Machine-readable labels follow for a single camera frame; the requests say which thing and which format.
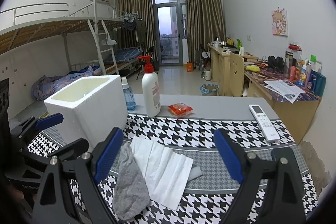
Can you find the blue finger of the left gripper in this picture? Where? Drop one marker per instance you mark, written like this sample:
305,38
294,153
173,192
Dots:
28,129

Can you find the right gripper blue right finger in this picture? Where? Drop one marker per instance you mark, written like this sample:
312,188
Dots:
245,168

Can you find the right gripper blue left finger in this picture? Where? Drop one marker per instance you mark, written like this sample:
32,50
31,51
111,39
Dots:
91,168

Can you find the white cloth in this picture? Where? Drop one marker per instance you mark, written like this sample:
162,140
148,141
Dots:
165,172

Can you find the blue plaid quilt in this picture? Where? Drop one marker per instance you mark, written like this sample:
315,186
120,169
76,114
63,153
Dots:
44,87

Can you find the white remote control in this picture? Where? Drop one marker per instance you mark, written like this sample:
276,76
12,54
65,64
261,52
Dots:
264,123

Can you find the small grey cloth piece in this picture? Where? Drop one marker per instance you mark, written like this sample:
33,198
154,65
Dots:
195,172

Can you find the white foam box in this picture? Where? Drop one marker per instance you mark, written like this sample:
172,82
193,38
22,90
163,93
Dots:
91,107

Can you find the blue spray bottle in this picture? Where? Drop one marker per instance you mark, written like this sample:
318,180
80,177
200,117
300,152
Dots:
128,94

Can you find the white metal bunk bed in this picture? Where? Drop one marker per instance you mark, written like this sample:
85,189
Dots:
48,39

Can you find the printed paper sheets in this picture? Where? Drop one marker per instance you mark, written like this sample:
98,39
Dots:
286,89

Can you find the blue waste basket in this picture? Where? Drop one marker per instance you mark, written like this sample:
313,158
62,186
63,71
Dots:
209,89

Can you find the red snack packet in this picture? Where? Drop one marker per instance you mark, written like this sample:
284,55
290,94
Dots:
179,110

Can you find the white red pump bottle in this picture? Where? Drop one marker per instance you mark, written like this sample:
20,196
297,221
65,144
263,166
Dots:
150,89

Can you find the wooden desk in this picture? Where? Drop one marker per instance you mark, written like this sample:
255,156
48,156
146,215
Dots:
296,116

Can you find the white jug on floor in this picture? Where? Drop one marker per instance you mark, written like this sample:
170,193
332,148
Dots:
207,75

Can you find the wooden smiley chair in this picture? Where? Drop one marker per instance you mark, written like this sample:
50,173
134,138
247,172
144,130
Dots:
236,75

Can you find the orange bag on floor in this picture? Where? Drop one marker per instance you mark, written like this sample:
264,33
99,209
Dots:
189,67

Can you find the green pitcher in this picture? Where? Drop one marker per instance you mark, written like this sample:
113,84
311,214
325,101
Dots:
239,44

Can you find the black folding chair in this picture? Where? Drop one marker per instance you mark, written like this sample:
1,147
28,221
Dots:
147,59

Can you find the right brown curtain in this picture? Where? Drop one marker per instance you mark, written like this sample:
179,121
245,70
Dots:
205,21

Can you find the brown curtain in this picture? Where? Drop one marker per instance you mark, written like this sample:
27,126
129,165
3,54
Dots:
205,21
138,17

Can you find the anime girl poster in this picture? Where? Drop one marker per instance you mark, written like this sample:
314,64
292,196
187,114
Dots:
279,22

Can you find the left brown curtain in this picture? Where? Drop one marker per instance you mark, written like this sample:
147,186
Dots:
138,17

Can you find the glass balcony door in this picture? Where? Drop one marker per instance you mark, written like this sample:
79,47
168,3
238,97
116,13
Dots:
170,30

